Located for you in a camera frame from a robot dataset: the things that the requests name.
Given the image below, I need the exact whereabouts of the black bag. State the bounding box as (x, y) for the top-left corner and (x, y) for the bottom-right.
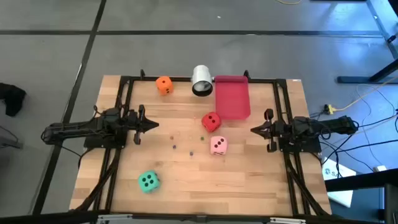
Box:
(0, 82), (27, 118)

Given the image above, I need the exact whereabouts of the grey metal desk beam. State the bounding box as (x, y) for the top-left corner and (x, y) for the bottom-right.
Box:
(366, 0), (398, 60)

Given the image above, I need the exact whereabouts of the large red plush die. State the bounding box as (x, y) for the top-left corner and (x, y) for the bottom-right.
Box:
(201, 111), (222, 133)

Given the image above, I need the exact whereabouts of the white cylinder cup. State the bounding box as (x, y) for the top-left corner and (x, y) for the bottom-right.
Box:
(190, 64), (215, 98)

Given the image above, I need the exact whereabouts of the white cardboard box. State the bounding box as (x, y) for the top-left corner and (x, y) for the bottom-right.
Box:
(322, 157), (358, 208)

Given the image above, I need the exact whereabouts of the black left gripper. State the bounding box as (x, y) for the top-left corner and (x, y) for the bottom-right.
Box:
(124, 105), (160, 146)

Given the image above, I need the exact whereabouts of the large pink plush die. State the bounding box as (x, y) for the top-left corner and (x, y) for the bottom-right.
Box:
(210, 136), (228, 156)

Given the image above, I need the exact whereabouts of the silver metal bracket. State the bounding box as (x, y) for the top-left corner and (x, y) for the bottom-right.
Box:
(269, 217), (307, 224)
(98, 213), (134, 224)

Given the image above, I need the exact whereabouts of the yellow extension cord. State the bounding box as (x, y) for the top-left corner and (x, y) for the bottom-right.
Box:
(323, 75), (398, 115)

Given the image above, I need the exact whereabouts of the grey metal foot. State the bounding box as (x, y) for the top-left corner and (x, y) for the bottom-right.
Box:
(0, 126), (24, 149)

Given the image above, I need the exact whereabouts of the black crossbeam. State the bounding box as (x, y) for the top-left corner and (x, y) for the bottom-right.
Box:
(0, 208), (398, 224)

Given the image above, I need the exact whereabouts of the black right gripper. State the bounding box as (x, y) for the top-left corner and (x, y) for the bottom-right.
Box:
(250, 108), (293, 153)

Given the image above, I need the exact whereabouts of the black floor cable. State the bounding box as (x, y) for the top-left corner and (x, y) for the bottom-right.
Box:
(320, 113), (398, 166)
(318, 139), (398, 154)

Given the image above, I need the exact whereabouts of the pink translucent plastic bin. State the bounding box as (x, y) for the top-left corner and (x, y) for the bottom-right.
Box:
(214, 75), (251, 121)

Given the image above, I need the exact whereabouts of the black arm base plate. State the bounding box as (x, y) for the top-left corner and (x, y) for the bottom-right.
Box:
(277, 136), (322, 154)
(83, 136), (127, 149)

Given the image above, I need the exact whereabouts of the black desk leg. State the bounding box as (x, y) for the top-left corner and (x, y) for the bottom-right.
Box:
(337, 58), (398, 85)

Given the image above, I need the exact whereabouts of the black side table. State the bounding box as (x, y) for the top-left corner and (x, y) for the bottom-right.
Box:
(325, 167), (398, 224)

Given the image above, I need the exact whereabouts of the black aluminium table frame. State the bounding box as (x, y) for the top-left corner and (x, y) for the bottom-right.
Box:
(74, 68), (332, 218)

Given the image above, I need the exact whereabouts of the large green plush die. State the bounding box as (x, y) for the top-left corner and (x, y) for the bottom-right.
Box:
(137, 170), (161, 194)

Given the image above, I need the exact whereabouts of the large orange plush die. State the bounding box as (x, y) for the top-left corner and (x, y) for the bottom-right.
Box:
(155, 76), (174, 96)

